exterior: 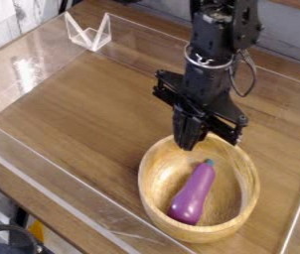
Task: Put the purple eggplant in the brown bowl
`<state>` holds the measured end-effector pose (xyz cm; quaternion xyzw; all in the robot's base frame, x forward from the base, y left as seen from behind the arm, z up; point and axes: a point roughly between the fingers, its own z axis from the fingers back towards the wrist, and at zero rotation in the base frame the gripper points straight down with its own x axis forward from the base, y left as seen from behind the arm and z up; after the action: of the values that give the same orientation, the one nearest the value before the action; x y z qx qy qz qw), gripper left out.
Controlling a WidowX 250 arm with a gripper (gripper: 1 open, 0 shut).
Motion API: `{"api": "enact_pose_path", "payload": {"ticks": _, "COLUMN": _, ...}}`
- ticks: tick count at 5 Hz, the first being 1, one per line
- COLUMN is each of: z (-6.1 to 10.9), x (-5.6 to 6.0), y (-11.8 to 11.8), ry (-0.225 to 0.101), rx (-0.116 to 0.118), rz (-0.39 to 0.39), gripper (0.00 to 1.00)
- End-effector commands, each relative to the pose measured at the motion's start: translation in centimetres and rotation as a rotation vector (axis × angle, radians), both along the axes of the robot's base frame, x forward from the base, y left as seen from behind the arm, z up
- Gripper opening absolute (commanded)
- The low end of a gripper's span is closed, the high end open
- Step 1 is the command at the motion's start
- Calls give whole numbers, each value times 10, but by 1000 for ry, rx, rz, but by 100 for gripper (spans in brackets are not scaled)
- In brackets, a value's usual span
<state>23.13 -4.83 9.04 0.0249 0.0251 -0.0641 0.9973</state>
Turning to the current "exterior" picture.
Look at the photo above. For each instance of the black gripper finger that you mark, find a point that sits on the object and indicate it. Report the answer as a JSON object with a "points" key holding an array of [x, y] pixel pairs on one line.
{"points": [[198, 129], [180, 127]]}

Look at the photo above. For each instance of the brown wooden bowl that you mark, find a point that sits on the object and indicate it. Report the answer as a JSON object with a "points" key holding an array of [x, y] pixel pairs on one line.
{"points": [[165, 169]]}

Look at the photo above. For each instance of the clear acrylic tray walls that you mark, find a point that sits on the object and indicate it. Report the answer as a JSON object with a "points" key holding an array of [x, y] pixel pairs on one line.
{"points": [[79, 119]]}

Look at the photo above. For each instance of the purple toy eggplant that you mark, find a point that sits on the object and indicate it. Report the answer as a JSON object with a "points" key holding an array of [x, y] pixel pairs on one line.
{"points": [[186, 206]]}

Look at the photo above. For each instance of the black clamp with screw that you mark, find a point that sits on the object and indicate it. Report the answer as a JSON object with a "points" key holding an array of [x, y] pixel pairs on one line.
{"points": [[24, 242]]}

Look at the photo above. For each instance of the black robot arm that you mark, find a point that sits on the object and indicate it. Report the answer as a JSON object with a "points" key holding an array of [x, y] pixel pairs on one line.
{"points": [[225, 29]]}

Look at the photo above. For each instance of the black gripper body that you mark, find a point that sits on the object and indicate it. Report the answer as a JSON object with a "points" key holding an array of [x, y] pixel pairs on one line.
{"points": [[200, 91]]}

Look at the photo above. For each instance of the clear acrylic corner bracket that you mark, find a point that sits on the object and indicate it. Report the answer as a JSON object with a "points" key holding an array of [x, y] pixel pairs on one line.
{"points": [[90, 38]]}

